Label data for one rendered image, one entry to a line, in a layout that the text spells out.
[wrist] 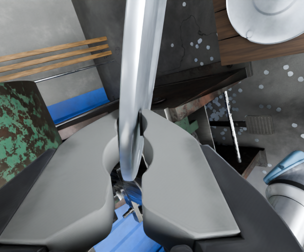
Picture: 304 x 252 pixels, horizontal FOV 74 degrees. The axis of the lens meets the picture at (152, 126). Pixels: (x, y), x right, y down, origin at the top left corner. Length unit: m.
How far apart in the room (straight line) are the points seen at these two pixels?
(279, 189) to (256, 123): 0.59
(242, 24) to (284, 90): 0.49
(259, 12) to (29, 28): 1.74
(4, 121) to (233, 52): 0.72
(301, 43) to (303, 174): 0.39
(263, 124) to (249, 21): 0.49
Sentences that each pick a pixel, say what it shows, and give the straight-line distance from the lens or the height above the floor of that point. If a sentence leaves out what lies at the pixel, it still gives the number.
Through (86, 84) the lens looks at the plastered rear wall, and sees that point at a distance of 2.12.
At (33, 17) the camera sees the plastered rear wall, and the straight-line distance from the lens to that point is 2.13.
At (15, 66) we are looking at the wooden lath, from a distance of 1.72.
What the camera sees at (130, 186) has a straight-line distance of 0.81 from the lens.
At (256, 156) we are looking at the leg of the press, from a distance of 1.28.
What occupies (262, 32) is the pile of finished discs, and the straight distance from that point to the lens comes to 0.78.
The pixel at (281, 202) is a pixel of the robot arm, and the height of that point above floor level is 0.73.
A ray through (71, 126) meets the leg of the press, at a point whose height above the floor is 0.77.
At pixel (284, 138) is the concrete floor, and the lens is 1.28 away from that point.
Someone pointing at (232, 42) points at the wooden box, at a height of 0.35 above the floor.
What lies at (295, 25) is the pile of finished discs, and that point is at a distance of 0.76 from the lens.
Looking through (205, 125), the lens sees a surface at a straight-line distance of 1.04.
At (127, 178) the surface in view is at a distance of 0.16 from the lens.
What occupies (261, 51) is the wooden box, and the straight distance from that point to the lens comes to 0.80.
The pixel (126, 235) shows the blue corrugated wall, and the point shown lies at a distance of 2.59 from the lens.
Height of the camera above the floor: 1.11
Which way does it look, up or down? 38 degrees down
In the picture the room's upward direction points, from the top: 121 degrees counter-clockwise
